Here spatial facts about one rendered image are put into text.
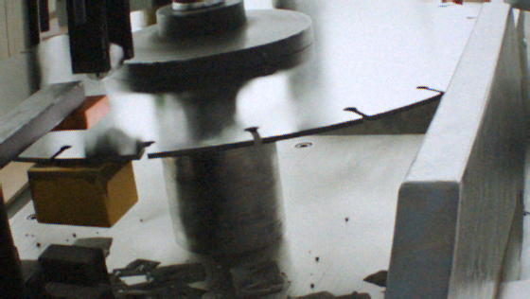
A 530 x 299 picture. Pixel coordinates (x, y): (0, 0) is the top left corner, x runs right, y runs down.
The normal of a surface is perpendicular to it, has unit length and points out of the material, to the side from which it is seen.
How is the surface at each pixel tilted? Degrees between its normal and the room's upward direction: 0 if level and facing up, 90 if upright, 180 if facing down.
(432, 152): 0
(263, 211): 90
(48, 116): 90
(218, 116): 0
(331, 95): 0
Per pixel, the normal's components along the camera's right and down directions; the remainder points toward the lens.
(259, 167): 0.65, 0.15
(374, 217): -0.12, -0.95
